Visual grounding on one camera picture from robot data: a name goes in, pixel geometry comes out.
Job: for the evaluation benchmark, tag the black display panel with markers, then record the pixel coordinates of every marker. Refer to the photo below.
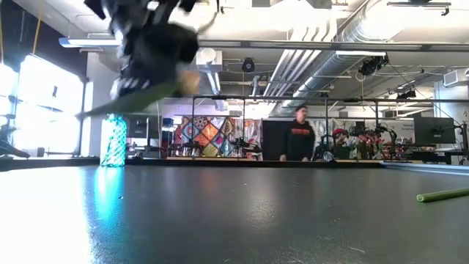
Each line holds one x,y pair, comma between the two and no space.
271,135

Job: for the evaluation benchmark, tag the pale peach artificial tulip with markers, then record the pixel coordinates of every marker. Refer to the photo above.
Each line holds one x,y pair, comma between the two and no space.
188,82
443,195

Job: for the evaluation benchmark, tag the silver spiral ventilation duct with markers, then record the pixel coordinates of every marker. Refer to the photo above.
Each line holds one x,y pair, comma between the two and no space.
329,69

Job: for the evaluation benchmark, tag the person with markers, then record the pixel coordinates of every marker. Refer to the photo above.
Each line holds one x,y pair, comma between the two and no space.
298,141
340,146

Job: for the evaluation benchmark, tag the grey overhead rig beam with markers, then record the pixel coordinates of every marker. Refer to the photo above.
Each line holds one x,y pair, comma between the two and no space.
293,44

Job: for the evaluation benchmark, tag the black hanging camera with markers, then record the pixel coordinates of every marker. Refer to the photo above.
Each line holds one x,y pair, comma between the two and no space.
248,66

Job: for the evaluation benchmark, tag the black background workstation frame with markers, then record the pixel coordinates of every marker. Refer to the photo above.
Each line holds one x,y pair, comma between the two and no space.
366,99

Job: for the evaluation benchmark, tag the black computer monitor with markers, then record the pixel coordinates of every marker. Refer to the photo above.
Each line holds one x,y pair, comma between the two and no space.
143,127
434,130

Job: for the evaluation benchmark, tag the colourful patchwork tapestry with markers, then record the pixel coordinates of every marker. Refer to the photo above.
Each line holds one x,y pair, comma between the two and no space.
210,132

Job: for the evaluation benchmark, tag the white ceiling pipes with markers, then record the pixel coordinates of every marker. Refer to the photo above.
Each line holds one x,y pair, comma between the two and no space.
289,69

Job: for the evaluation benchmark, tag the ceiling track fixture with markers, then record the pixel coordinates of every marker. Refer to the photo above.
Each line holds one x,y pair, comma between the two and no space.
421,3

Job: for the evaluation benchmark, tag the white ceiling box with dome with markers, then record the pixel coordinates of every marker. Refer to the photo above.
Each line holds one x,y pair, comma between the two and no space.
209,60

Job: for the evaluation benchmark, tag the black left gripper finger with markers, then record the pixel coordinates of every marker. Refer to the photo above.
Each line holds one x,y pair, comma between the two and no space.
130,86

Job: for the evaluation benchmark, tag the teal lattice vase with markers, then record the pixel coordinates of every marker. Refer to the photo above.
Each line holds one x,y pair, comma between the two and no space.
113,143

